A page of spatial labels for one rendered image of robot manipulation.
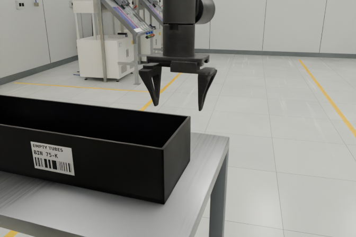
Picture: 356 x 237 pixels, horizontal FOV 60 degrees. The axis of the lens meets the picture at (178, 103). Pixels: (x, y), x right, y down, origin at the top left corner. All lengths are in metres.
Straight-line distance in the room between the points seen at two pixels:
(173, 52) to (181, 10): 0.07
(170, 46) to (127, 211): 0.30
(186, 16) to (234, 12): 6.73
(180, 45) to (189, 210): 0.29
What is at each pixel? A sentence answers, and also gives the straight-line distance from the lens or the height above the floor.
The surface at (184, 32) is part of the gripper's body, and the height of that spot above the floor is 1.10.
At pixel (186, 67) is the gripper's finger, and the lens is 0.53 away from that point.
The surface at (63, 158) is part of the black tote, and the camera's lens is 0.65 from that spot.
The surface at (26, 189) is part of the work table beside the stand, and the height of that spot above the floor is 0.80.
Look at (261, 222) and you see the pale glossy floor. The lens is 1.87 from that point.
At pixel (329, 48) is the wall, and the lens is 7.48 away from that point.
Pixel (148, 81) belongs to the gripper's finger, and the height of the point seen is 1.01.
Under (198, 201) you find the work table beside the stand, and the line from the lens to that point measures 0.60.
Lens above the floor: 1.15
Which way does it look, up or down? 18 degrees down
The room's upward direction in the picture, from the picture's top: straight up
